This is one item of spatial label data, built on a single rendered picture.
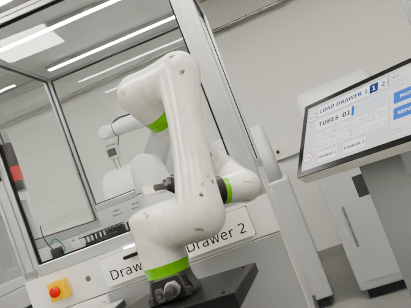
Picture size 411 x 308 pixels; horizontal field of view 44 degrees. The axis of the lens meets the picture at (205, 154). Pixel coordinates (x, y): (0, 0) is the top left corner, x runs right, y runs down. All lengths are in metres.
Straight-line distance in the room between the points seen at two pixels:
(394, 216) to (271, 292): 0.53
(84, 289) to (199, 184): 0.95
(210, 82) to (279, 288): 0.81
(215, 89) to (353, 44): 3.30
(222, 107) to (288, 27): 3.29
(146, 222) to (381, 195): 0.82
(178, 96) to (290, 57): 3.80
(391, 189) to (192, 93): 0.76
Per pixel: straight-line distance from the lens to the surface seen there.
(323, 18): 5.19
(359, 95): 1.83
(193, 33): 2.01
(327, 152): 1.79
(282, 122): 5.07
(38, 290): 2.20
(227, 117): 1.94
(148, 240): 1.38
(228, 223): 1.93
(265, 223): 1.94
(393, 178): 1.77
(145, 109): 1.52
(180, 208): 1.30
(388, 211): 1.82
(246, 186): 1.62
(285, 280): 1.98
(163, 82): 1.41
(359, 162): 1.71
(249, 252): 1.96
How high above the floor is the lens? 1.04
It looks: 4 degrees up
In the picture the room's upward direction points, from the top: 21 degrees counter-clockwise
